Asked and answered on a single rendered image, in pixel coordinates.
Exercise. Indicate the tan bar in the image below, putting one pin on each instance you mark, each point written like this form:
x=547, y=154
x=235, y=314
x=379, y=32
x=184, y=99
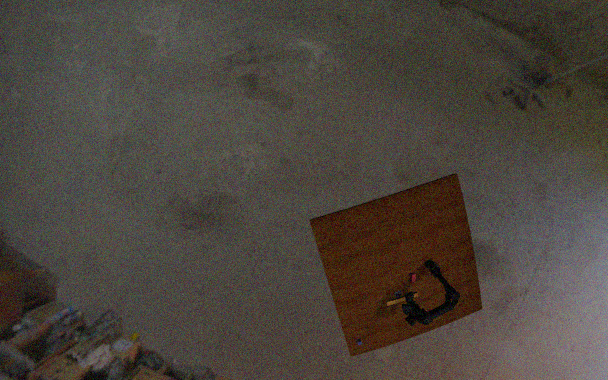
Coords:
x=399, y=299

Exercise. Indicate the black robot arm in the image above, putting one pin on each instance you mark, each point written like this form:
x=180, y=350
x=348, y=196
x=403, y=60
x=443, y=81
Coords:
x=424, y=317

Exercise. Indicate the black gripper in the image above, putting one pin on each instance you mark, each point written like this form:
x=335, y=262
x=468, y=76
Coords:
x=409, y=299

